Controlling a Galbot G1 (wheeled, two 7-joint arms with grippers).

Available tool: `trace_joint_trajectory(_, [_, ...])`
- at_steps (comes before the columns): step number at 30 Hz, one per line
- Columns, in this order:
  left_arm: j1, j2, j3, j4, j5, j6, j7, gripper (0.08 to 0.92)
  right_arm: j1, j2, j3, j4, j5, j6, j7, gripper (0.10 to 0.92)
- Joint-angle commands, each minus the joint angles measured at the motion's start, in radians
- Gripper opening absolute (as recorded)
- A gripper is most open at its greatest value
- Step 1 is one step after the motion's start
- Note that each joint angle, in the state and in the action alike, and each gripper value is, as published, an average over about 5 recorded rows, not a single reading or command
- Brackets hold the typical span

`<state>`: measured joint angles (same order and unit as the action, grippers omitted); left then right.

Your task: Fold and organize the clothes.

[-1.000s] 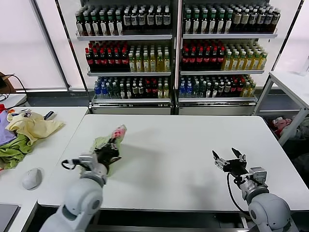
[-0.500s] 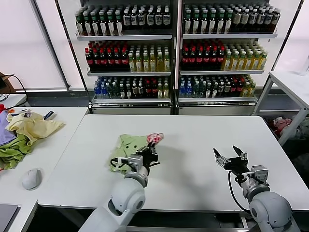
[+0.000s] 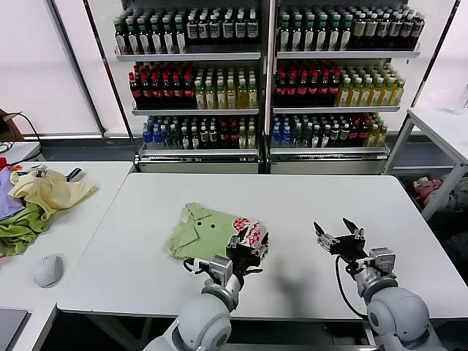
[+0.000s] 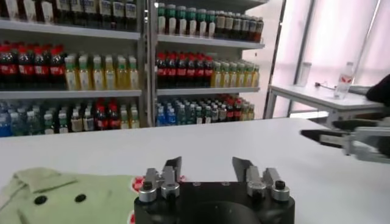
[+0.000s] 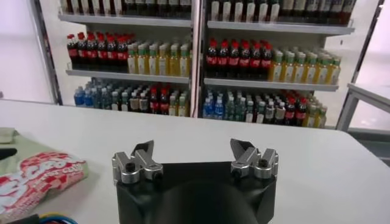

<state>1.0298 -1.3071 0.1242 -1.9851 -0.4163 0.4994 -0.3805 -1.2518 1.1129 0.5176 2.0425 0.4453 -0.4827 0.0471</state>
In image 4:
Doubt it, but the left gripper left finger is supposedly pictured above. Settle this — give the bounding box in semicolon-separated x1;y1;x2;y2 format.
138;156;183;203

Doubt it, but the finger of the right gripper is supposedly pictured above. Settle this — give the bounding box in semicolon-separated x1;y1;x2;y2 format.
300;129;352;149
331;118;384;132

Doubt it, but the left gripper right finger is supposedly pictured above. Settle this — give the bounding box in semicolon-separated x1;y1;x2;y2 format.
232;156;290;202

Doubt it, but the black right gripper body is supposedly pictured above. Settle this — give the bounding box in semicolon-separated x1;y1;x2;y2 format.
343;125;390;164

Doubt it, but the light green shirt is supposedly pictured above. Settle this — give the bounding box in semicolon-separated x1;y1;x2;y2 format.
0;166;187;224

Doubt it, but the clear water bottle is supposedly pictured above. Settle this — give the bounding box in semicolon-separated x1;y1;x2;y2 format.
333;61;355;100

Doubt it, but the white side table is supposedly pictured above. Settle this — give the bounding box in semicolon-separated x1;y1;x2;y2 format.
263;83;390;128

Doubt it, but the clear plastic cup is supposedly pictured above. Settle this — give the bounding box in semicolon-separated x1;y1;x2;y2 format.
297;61;312;88

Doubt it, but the yellow juice bottle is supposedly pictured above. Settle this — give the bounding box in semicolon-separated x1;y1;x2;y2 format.
77;55;91;91
244;63;253;88
236;62;246;88
252;64;260;88
127;55;140;90
221;61;230;88
64;55;79;91
116;55;129;91
104;55;116;91
229;61;238;88
91;55;104;91
212;60;222;88

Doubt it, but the metal shelf unit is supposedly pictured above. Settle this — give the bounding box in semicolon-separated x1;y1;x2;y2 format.
146;0;269;127

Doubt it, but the red cap cola bottle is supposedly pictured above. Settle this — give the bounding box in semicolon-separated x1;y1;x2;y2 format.
33;45;50;91
176;53;187;89
194;54;205;89
204;54;214;89
166;52;177;89
17;44;35;91
49;44;66;91
156;52;168;89
186;53;196;89
0;44;16;91

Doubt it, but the left bottle shelf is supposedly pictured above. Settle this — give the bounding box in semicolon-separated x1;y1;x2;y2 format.
0;0;153;138

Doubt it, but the beige label tea bottle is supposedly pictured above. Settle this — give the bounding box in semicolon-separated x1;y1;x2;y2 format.
248;17;257;42
224;14;233;40
215;13;225;39
232;15;242;40
255;18;264;43
241;16;249;41

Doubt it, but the green cap dark drink bottle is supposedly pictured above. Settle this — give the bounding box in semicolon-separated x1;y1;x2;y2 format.
23;0;37;24
166;3;177;36
186;7;197;37
40;0;55;24
157;2;167;35
5;0;18;23
176;5;187;37
206;9;216;38
196;8;207;38

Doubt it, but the white label dark drink bottle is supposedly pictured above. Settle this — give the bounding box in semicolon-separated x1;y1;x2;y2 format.
70;0;83;27
112;0;125;30
99;0;113;30
83;0;98;27
124;0;138;31
56;0;71;25

